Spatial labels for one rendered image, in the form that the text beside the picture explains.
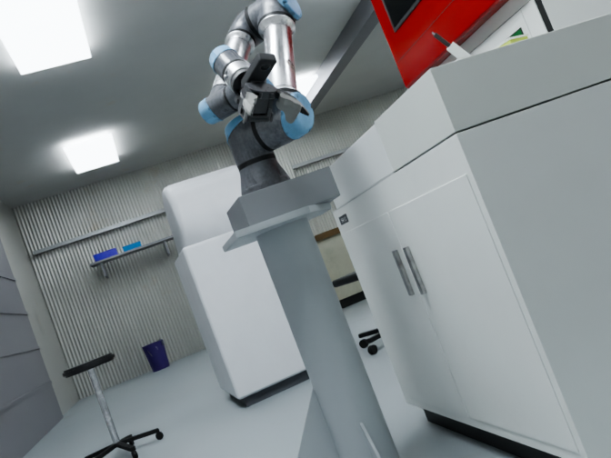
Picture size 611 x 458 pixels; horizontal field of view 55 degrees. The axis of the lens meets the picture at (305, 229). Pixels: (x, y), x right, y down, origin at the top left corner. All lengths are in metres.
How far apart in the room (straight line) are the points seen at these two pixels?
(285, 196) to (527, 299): 0.69
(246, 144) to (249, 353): 2.16
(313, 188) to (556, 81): 0.66
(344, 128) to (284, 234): 9.33
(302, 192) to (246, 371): 2.19
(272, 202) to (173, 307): 8.33
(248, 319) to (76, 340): 6.50
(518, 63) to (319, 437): 1.10
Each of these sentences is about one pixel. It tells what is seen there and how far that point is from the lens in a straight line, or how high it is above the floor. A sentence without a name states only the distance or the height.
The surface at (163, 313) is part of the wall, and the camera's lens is 9.87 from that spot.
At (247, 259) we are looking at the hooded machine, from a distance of 3.69.
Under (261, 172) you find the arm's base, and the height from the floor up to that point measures 0.96.
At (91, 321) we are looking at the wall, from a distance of 9.93.
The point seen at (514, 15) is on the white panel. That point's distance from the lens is 2.07.
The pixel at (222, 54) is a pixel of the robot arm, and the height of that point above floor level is 1.25.
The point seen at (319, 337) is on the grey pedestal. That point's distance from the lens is 1.64.
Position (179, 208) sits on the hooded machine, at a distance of 3.78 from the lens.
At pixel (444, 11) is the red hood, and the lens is 2.28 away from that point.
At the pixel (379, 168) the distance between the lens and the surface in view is 1.66.
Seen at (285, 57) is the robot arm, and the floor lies 1.26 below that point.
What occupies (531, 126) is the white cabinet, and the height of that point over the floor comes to 0.78.
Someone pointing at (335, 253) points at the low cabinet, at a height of 0.68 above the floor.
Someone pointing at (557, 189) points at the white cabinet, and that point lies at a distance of 1.38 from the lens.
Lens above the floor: 0.67
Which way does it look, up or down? 3 degrees up
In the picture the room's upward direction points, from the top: 21 degrees counter-clockwise
